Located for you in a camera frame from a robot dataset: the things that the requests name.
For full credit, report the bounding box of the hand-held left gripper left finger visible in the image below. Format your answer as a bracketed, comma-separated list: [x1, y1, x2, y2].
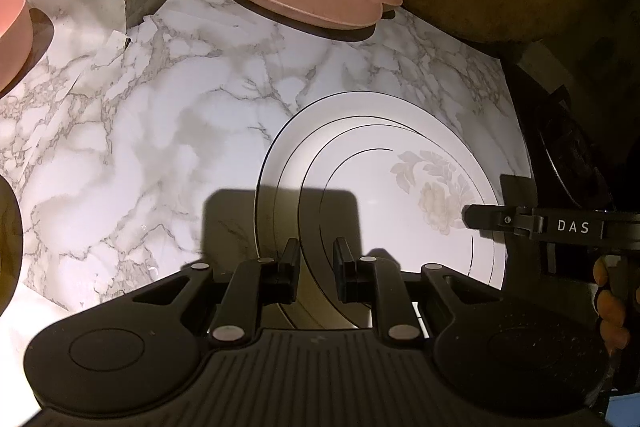
[131, 239, 301, 348]

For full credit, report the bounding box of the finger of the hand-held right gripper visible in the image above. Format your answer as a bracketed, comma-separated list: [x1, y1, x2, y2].
[464, 204, 535, 237]

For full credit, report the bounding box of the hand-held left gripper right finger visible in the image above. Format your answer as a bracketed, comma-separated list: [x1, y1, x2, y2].
[333, 238, 501, 343]

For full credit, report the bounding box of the white floral plate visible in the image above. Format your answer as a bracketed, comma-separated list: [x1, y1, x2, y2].
[253, 91, 508, 333]

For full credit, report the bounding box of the person's right hand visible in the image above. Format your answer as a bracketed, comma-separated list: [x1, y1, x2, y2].
[592, 254, 632, 360]

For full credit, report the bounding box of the black gas stove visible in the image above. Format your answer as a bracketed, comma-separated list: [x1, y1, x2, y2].
[500, 42, 640, 212]

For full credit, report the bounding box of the dark brown round dish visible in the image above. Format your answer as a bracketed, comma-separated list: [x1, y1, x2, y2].
[0, 176, 22, 314]

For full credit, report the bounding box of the pink bowl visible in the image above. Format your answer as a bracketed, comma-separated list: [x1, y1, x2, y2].
[0, 0, 29, 94]

